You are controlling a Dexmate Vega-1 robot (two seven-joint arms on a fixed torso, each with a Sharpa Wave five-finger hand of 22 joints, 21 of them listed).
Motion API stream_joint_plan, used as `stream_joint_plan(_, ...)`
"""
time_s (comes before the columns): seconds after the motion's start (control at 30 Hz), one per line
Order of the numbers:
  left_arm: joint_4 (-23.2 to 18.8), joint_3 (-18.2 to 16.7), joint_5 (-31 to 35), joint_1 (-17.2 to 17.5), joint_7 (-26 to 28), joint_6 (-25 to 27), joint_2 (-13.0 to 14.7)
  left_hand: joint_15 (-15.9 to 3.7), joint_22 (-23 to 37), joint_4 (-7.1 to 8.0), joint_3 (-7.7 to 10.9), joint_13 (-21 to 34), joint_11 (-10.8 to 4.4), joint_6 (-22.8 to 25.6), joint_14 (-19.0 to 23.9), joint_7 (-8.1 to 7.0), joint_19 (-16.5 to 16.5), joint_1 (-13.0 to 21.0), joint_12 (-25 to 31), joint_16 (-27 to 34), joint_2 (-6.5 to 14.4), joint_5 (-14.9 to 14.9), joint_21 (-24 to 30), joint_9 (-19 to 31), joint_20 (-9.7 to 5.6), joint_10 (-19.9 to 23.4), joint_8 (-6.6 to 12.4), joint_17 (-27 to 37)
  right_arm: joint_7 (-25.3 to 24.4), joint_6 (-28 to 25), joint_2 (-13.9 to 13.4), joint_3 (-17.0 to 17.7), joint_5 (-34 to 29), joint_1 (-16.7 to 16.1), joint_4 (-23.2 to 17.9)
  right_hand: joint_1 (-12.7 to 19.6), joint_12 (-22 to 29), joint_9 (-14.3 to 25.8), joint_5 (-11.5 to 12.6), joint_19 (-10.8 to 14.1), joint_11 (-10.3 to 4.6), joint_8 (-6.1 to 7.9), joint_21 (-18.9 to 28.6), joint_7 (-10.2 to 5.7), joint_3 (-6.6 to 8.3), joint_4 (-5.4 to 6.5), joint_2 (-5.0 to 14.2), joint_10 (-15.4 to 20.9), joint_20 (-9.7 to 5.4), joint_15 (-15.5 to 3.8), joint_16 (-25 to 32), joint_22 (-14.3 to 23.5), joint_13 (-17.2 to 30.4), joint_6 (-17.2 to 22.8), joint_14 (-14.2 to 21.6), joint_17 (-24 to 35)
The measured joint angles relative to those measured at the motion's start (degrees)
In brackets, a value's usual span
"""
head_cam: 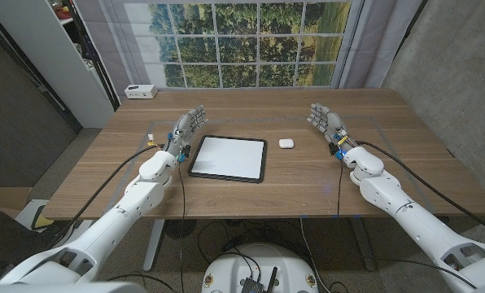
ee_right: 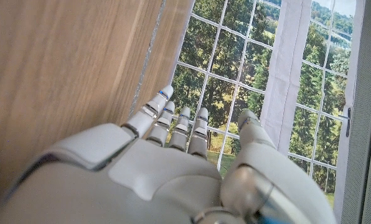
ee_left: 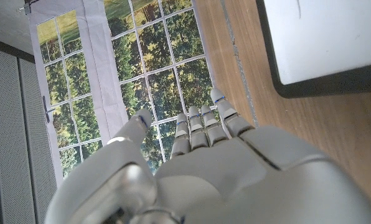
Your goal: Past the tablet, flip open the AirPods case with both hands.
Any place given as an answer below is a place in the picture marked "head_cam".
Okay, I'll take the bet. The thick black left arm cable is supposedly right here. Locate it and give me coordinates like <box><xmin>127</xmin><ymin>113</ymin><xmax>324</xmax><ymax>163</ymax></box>
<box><xmin>42</xmin><ymin>144</ymin><xmax>164</xmax><ymax>249</ymax></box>

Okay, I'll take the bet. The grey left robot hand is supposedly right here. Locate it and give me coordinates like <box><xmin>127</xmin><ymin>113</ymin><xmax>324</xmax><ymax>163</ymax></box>
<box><xmin>164</xmin><ymin>104</ymin><xmax>210</xmax><ymax>164</ymax></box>

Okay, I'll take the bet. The grey table leg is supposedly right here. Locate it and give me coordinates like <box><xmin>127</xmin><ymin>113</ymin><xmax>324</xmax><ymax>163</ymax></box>
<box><xmin>142</xmin><ymin>219</ymin><xmax>166</xmax><ymax>273</ymax></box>
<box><xmin>347</xmin><ymin>217</ymin><xmax>377</xmax><ymax>273</ymax></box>

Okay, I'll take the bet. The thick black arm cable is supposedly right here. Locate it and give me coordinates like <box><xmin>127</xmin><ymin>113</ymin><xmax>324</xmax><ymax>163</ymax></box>
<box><xmin>42</xmin><ymin>144</ymin><xmax>164</xmax><ymax>249</ymax></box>
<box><xmin>355</xmin><ymin>140</ymin><xmax>485</xmax><ymax>238</ymax></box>

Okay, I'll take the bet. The black round floor grille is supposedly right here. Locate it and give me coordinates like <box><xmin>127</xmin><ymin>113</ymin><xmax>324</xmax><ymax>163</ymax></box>
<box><xmin>164</xmin><ymin>219</ymin><xmax>198</xmax><ymax>240</ymax></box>

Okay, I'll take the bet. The black floor cable bundle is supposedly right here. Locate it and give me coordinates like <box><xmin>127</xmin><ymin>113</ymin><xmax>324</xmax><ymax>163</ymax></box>
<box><xmin>196</xmin><ymin>219</ymin><xmax>308</xmax><ymax>265</ymax></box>

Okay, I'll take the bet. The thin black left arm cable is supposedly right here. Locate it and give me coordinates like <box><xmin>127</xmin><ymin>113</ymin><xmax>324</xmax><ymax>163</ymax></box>
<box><xmin>177</xmin><ymin>160</ymin><xmax>187</xmax><ymax>293</ymax></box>

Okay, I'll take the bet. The tablet with black frame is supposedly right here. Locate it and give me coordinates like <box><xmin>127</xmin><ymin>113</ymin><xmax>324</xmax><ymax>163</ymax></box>
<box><xmin>187</xmin><ymin>134</ymin><xmax>269</xmax><ymax>185</ymax></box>

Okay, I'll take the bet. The grey floor cable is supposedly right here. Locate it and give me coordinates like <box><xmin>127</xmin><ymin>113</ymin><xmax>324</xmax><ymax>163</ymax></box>
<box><xmin>299</xmin><ymin>217</ymin><xmax>321</xmax><ymax>292</ymax></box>

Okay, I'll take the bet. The printed window backdrop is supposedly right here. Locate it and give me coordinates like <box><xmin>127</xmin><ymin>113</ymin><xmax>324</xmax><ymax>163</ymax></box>
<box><xmin>73</xmin><ymin>0</ymin><xmax>425</xmax><ymax>98</ymax></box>

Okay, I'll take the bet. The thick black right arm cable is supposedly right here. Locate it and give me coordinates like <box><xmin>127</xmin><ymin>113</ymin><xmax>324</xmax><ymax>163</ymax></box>
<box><xmin>355</xmin><ymin>140</ymin><xmax>485</xmax><ymax>238</ymax></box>

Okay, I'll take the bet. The cardboard box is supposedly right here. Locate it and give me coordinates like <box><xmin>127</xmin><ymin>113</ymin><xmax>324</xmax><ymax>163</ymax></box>
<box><xmin>0</xmin><ymin>186</ymin><xmax>33</xmax><ymax>219</ymax></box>

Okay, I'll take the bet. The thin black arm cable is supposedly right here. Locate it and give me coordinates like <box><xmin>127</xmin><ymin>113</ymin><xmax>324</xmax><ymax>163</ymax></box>
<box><xmin>177</xmin><ymin>160</ymin><xmax>187</xmax><ymax>293</ymax></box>
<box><xmin>334</xmin><ymin>158</ymin><xmax>344</xmax><ymax>217</ymax></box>

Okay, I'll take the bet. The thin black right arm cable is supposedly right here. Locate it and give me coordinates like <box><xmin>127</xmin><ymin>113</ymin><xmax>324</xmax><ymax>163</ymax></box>
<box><xmin>334</xmin><ymin>158</ymin><xmax>344</xmax><ymax>217</ymax></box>

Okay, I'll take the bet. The white power strip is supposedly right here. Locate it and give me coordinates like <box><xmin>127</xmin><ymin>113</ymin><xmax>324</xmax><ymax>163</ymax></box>
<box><xmin>124</xmin><ymin>84</ymin><xmax>159</xmax><ymax>100</ymax></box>

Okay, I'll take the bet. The black radio module with antenna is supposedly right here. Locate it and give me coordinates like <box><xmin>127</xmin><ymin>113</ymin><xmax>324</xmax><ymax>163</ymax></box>
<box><xmin>240</xmin><ymin>266</ymin><xmax>279</xmax><ymax>293</ymax></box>

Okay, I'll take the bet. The white cabinet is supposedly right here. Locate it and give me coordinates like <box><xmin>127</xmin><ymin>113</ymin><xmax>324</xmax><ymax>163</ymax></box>
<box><xmin>0</xmin><ymin>0</ymin><xmax>121</xmax><ymax>129</ymax></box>

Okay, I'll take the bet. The black backdrop stand pole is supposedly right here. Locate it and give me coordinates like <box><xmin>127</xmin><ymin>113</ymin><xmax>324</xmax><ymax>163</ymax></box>
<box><xmin>65</xmin><ymin>0</ymin><xmax>121</xmax><ymax>112</ymax></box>

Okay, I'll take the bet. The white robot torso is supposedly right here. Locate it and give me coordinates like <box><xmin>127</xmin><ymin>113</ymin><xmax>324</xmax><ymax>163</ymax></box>
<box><xmin>200</xmin><ymin>243</ymin><xmax>320</xmax><ymax>293</ymax></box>

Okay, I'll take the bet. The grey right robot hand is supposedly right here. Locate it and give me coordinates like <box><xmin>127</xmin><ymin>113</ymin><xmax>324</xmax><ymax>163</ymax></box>
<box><xmin>305</xmin><ymin>102</ymin><xmax>359</xmax><ymax>161</ymax></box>

